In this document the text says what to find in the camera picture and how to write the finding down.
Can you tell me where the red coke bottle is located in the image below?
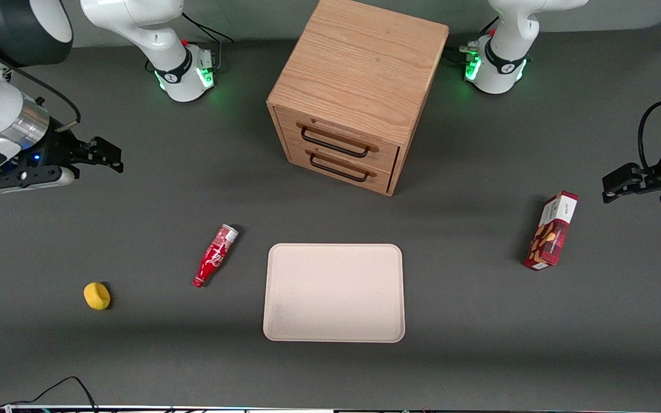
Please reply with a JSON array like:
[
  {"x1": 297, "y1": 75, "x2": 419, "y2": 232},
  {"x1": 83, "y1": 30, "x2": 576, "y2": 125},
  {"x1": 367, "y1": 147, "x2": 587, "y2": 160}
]
[{"x1": 192, "y1": 224, "x2": 240, "y2": 289}]

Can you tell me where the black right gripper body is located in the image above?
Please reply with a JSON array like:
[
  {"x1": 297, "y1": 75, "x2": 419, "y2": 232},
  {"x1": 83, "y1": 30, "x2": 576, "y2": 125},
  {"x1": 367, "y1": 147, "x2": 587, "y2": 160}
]
[{"x1": 18, "y1": 129, "x2": 96, "y2": 172}]

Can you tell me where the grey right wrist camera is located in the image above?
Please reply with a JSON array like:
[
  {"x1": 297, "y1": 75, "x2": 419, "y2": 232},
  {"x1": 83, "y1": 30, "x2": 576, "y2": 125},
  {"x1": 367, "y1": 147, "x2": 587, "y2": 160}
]
[{"x1": 0, "y1": 165, "x2": 76, "y2": 193}]

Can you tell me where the wooden drawer cabinet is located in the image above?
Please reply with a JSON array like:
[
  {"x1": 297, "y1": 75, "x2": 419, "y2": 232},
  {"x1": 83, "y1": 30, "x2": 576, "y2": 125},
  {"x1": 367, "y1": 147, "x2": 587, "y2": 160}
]
[{"x1": 266, "y1": 0, "x2": 450, "y2": 197}]

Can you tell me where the beige plastic tray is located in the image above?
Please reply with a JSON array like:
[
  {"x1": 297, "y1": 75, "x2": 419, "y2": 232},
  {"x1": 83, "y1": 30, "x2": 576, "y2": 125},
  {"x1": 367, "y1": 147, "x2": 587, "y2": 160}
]
[{"x1": 263, "y1": 243, "x2": 406, "y2": 344}]

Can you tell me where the yellow round sponge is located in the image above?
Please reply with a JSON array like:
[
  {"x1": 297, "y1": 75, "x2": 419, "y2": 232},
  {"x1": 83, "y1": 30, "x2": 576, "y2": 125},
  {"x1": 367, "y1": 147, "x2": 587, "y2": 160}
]
[{"x1": 83, "y1": 282, "x2": 112, "y2": 311}]

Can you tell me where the black left base cable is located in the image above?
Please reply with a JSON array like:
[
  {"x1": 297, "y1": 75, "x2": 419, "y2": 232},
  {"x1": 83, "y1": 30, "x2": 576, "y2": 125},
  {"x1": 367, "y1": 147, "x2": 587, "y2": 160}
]
[{"x1": 444, "y1": 16, "x2": 499, "y2": 65}]

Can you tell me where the red cracker box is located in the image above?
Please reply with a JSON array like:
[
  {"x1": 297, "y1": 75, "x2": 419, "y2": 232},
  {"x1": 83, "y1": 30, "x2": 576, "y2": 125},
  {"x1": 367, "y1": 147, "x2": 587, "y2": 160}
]
[{"x1": 523, "y1": 190, "x2": 580, "y2": 272}]

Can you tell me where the black base cable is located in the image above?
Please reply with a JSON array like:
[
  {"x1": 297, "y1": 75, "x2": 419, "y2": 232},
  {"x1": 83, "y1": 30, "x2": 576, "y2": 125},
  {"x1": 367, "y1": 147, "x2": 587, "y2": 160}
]
[
  {"x1": 444, "y1": 16, "x2": 499, "y2": 65},
  {"x1": 180, "y1": 11, "x2": 235, "y2": 72}
]

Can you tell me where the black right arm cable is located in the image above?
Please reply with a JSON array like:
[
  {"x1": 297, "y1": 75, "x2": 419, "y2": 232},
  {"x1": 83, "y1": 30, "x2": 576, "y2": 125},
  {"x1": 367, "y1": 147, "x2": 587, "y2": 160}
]
[{"x1": 0, "y1": 64, "x2": 82, "y2": 134}]

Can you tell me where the black right base cable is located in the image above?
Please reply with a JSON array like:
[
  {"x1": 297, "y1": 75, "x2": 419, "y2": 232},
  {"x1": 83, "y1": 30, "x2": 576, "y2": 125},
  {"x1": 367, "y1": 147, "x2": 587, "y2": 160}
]
[{"x1": 180, "y1": 11, "x2": 235, "y2": 72}]

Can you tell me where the black cable on table edge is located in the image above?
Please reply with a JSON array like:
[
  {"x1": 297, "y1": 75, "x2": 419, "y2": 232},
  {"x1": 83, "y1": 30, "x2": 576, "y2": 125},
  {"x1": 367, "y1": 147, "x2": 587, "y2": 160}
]
[{"x1": 0, "y1": 376, "x2": 100, "y2": 413}]

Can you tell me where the wooden drawer with black handle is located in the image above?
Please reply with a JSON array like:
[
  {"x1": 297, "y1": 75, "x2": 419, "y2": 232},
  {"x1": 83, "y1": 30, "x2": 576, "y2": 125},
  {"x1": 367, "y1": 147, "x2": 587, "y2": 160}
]
[
  {"x1": 285, "y1": 142, "x2": 395, "y2": 193},
  {"x1": 275, "y1": 106, "x2": 401, "y2": 174}
]

